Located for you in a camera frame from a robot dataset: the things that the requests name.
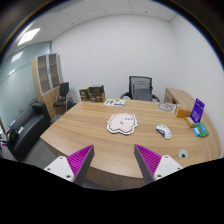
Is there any green white leaflet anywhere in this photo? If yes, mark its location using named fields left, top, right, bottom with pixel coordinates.
left=104, top=99, right=126, bottom=106

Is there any brown cardboard box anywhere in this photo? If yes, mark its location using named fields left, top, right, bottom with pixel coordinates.
left=79, top=87, right=90, bottom=101

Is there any blue small packet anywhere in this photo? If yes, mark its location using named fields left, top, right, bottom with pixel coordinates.
left=193, top=127, right=200, bottom=137

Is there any black side chair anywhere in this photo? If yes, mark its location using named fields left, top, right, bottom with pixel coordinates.
left=53, top=82, right=70, bottom=109

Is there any coiled white cable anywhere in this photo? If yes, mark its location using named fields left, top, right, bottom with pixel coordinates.
left=157, top=102, right=177, bottom=113

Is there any purple standing sign card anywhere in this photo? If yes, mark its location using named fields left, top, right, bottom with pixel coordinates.
left=190, top=99, right=205, bottom=123

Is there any white desk cable grommet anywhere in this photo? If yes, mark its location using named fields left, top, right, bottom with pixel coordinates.
left=179, top=149, right=188, bottom=159

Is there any pink cartoon mouse pad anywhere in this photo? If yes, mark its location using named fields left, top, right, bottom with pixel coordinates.
left=107, top=113, right=138, bottom=135

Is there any black device on box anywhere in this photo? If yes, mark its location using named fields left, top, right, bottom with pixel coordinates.
left=89, top=85, right=105, bottom=102

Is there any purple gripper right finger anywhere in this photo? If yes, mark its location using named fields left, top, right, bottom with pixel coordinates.
left=134, top=144, right=182, bottom=184

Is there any grey mesh office chair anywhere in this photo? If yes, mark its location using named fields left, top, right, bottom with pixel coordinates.
left=120, top=76, right=160, bottom=102

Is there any wooden glass-door cabinet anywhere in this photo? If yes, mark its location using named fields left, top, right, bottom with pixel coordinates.
left=32, top=53, right=62, bottom=117

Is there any wooden office desk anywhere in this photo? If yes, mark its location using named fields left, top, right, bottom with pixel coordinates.
left=41, top=100, right=221, bottom=190

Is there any wooden side desk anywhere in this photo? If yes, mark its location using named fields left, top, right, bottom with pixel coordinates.
left=164, top=88, right=195, bottom=110

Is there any black leather sofa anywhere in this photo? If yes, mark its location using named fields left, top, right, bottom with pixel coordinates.
left=7, top=103, right=51, bottom=162

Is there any orange wooden box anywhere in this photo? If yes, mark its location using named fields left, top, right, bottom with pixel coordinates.
left=175, top=106, right=191, bottom=118

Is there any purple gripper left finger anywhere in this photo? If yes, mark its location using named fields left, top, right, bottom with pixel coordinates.
left=45, top=145, right=94, bottom=186

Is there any white computer mouse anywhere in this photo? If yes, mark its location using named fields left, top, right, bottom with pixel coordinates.
left=156, top=125, right=172, bottom=140

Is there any green packet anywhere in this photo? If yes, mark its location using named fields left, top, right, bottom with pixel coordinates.
left=196, top=122, right=209, bottom=137

